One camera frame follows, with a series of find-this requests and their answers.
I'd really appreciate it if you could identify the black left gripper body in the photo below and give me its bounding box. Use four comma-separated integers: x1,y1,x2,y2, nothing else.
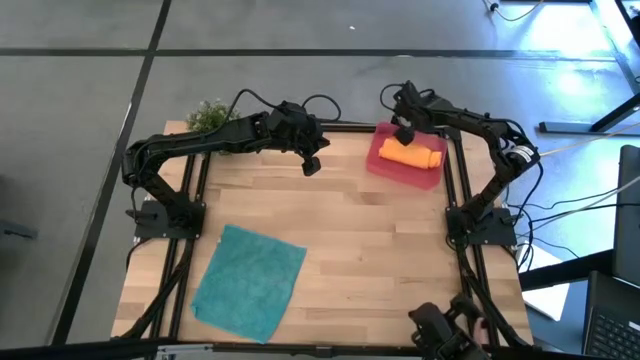
267,101,331,157

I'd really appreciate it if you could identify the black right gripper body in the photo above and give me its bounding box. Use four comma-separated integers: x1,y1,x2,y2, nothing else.
394,80,441,132

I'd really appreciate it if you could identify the orange microfiber towel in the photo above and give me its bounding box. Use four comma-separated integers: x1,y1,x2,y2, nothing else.
378,137,444,171

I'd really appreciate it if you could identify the teal microfiber towel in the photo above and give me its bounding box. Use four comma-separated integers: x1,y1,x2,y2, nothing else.
189,223,308,345

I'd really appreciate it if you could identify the pink plastic basket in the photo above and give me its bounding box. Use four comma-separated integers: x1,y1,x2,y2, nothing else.
364,122,450,192

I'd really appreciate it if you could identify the green potted plant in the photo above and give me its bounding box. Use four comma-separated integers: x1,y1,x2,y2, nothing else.
185,98,241,134

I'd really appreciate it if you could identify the black table foot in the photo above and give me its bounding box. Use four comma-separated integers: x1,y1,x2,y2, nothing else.
538,91,640,136

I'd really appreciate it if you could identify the black desk crossbar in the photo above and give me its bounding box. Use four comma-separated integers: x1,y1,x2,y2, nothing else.
518,248,615,292

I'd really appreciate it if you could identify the white paper sheet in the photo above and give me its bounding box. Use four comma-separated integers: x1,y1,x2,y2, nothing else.
516,242,571,322

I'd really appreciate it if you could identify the dark grey screen panel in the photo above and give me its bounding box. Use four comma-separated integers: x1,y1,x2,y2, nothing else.
612,144,640,287

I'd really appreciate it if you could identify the black laptop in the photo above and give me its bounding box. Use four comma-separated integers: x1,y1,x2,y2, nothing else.
581,269,640,360

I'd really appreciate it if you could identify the black aluminium table frame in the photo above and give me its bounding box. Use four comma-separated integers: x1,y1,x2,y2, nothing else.
112,122,532,351

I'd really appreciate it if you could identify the black cable with plug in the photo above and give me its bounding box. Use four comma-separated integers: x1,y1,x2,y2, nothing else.
482,0,545,23

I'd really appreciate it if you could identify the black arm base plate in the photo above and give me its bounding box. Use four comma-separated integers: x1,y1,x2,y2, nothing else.
446,207,517,247
127,199,207,240

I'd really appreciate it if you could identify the yellow floor cable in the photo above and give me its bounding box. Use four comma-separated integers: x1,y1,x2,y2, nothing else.
539,121,640,157

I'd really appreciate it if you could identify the long black frame bar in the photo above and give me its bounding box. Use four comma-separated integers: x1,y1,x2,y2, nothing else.
0,338,640,360

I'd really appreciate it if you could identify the black leader arm handle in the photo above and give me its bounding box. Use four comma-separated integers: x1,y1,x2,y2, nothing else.
407,293,494,360

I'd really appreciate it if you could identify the silver mounting bracket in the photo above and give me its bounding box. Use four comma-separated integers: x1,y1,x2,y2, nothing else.
154,343,216,360

